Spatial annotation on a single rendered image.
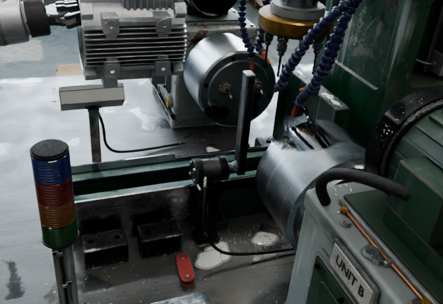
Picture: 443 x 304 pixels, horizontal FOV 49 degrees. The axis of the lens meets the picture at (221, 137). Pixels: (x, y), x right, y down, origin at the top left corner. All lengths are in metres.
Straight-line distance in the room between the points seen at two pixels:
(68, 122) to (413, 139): 1.31
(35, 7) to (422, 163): 0.72
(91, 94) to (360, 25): 0.72
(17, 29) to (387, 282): 0.76
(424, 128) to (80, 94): 0.91
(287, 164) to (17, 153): 0.94
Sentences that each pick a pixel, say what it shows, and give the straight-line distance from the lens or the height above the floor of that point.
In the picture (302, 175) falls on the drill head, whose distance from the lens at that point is 0.94.
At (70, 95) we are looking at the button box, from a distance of 1.35.
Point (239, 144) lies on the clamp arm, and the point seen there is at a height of 1.08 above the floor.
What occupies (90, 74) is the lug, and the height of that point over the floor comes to 1.25.
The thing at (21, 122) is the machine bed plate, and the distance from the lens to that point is 1.82.
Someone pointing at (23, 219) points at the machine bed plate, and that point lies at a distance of 1.36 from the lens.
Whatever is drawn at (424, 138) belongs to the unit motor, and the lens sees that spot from 0.71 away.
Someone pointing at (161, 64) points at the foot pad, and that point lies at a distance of 0.98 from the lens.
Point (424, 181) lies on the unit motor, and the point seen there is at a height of 1.31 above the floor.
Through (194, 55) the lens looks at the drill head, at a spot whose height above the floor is 1.11.
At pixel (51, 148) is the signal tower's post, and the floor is 1.22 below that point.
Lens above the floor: 1.64
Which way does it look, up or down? 30 degrees down
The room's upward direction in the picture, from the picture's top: 4 degrees clockwise
